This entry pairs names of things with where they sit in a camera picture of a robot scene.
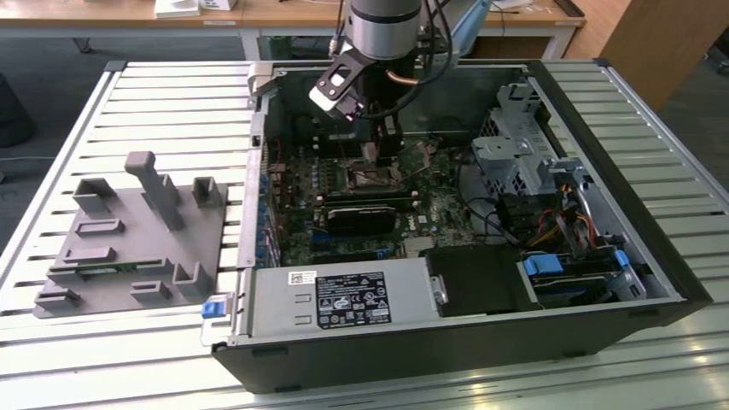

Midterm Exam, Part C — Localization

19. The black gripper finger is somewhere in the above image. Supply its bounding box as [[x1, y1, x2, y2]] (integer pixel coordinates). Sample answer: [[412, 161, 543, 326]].
[[376, 119, 406, 168]]

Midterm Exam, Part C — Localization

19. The CPU socket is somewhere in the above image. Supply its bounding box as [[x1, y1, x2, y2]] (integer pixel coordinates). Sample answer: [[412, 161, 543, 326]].
[[340, 160, 404, 192]]

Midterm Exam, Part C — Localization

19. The green motherboard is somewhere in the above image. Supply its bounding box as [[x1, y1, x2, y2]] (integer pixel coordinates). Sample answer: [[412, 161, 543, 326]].
[[263, 134, 475, 268]]

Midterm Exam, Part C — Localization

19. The black graphics card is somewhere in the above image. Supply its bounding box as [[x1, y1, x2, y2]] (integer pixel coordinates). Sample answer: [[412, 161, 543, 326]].
[[322, 204, 398, 236]]

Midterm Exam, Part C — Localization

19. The silver drive cage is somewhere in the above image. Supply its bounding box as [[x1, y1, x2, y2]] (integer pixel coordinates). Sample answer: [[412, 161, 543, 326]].
[[472, 83, 594, 197]]

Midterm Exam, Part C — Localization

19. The silver chipset heatsink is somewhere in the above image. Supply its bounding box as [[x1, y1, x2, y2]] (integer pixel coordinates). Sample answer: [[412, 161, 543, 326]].
[[403, 237, 435, 258]]

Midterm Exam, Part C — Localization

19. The wooden desk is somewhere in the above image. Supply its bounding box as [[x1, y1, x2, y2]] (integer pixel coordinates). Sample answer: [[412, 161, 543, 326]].
[[0, 0, 588, 61]]

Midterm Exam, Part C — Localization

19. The black plastic shroud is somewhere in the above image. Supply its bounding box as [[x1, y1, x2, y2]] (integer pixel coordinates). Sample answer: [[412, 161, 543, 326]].
[[424, 246, 540, 318]]

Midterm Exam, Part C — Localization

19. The blue disk carrier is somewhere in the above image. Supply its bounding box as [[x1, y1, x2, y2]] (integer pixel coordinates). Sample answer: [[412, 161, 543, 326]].
[[522, 251, 611, 300]]

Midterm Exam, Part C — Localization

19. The plain white box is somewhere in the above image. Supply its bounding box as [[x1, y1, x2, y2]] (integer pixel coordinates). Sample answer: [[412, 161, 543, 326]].
[[154, 0, 202, 19]]

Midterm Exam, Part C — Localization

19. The grey power supply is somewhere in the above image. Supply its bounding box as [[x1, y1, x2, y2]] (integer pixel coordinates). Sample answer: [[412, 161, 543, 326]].
[[250, 258, 435, 343]]

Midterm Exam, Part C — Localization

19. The grey parts rack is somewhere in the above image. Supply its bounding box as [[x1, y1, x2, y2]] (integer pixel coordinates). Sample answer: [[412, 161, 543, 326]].
[[34, 149, 232, 319]]

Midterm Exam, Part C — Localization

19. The wooden cabinet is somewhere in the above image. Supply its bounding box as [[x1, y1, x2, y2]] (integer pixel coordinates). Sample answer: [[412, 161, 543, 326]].
[[563, 0, 729, 113]]

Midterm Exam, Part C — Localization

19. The black open PC case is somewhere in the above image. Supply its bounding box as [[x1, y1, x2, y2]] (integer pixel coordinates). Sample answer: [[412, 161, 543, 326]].
[[201, 58, 718, 395]]

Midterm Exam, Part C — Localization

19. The green RAM stick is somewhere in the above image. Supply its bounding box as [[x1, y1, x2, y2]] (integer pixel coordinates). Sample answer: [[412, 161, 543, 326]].
[[77, 261, 165, 274]]

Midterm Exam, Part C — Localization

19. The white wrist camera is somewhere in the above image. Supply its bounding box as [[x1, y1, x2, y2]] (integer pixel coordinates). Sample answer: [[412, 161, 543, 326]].
[[310, 50, 370, 121]]

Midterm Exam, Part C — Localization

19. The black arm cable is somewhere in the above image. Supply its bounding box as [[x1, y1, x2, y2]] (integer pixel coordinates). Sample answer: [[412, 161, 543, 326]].
[[364, 0, 456, 120]]

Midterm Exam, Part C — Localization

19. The coloured wire bundle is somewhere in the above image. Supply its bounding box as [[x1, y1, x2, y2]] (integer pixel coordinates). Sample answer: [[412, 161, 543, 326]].
[[527, 181, 603, 251]]

